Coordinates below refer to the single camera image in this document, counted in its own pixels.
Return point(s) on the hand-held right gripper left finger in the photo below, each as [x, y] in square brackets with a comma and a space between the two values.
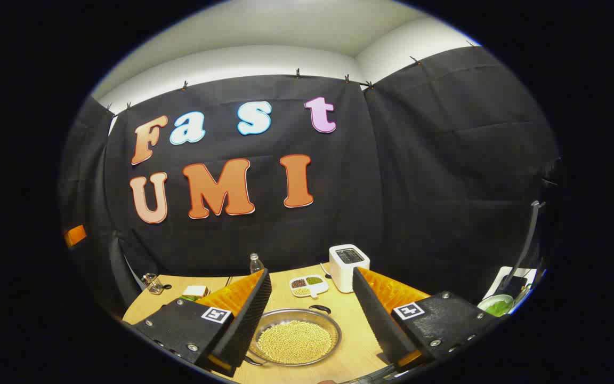
[248, 320]

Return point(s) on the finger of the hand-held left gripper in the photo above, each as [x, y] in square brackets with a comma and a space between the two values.
[75, 235]

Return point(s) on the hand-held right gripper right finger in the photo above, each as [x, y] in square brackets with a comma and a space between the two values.
[379, 320]

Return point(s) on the heap of soybeans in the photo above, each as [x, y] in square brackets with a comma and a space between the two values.
[293, 341]

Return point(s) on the clear plastic water bottle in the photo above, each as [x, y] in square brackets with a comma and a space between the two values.
[256, 265]

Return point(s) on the white toaster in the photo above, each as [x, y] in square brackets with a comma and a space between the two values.
[345, 272]

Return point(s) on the sandwich with lettuce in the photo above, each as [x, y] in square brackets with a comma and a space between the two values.
[195, 290]

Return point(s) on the white divided bean dish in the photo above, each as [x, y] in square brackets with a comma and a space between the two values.
[309, 286]

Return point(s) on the white bowl with greens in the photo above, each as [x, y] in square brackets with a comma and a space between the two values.
[496, 306]

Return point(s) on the black tablet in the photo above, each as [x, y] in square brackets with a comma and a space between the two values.
[513, 286]

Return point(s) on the white side table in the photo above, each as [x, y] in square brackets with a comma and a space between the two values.
[525, 274]

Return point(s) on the grey metal stand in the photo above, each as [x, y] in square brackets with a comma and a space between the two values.
[528, 240]

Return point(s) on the row of small backdrop clips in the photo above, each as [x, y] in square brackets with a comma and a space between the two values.
[297, 73]

